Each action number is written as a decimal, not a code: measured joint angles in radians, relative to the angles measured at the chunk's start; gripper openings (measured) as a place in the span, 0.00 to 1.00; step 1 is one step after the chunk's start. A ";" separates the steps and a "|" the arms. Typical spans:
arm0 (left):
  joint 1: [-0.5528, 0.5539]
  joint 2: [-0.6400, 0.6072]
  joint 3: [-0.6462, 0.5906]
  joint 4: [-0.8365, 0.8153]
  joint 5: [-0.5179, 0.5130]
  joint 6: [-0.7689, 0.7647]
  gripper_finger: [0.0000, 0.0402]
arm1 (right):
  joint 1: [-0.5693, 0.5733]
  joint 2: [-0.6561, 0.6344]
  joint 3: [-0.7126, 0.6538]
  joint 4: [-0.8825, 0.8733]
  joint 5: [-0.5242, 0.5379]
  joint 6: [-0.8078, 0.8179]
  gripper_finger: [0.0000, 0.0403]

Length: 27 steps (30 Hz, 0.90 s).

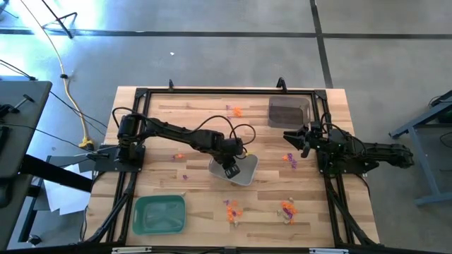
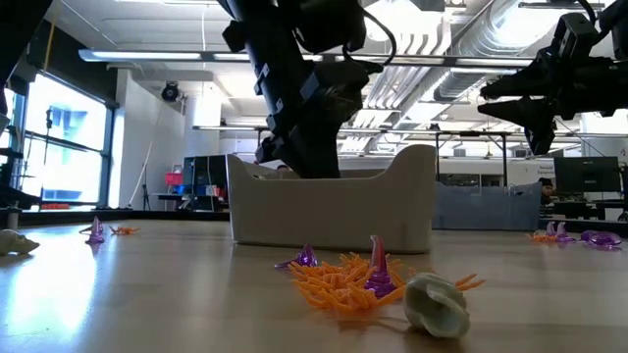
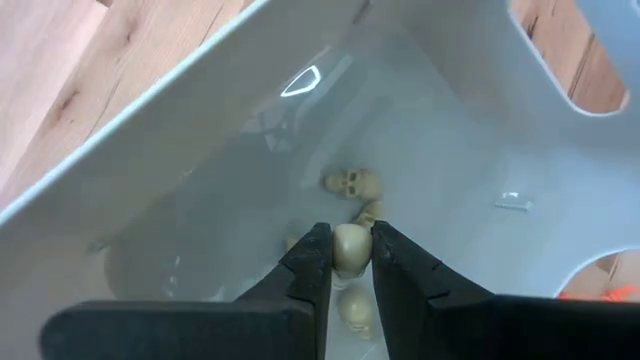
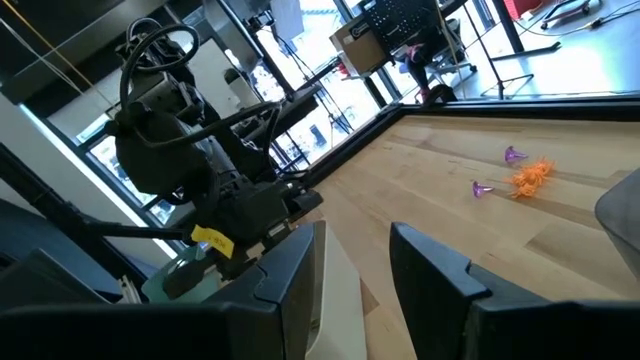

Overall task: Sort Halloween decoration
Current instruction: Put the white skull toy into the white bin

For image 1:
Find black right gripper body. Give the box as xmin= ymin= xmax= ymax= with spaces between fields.
xmin=302 ymin=128 xmax=328 ymax=159

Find black tool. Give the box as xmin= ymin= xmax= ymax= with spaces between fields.
xmin=0 ymin=93 xmax=36 ymax=119

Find dark grey side table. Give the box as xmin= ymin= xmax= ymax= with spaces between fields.
xmin=0 ymin=80 xmax=95 ymax=254

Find black tripod stand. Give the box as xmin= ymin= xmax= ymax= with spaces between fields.
xmin=40 ymin=0 xmax=78 ymax=40

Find white paper sheets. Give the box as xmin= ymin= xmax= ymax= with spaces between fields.
xmin=42 ymin=165 xmax=95 ymax=216

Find yellow power cable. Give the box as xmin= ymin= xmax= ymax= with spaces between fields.
xmin=19 ymin=0 xmax=95 ymax=151

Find white metal bracket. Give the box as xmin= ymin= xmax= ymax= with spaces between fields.
xmin=111 ymin=246 xmax=153 ymax=254
xmin=309 ymin=248 xmax=350 ymax=254

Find green plastic bin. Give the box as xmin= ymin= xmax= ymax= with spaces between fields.
xmin=132 ymin=194 xmax=187 ymax=236

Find black cable bundle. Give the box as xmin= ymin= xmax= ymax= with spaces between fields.
xmin=84 ymin=171 xmax=139 ymax=246
xmin=324 ymin=175 xmax=376 ymax=247

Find blue metal table frame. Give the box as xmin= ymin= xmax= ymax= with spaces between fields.
xmin=388 ymin=90 xmax=452 ymax=207

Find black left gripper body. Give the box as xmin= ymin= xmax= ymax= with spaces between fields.
xmin=213 ymin=151 xmax=244 ymax=170

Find translucent grey plastic bin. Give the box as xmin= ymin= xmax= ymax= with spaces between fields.
xmin=267 ymin=95 xmax=312 ymax=130

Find white plastic bin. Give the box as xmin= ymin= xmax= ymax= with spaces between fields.
xmin=207 ymin=152 xmax=259 ymax=187

